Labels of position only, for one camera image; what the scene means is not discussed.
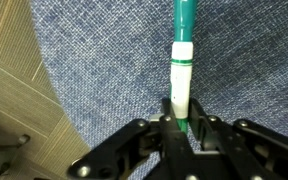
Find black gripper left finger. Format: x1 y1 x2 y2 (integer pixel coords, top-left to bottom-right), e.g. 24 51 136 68
67 97 196 180

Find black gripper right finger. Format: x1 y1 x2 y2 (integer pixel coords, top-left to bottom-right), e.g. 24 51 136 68
188 97 288 180

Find green and white marker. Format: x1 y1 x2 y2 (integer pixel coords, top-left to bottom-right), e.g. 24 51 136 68
168 0 198 133

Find blue tablecloth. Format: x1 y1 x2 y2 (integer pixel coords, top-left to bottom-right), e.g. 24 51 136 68
30 0 288 180

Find black wheeled base legs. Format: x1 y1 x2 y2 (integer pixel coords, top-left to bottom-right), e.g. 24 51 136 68
0 94 32 178

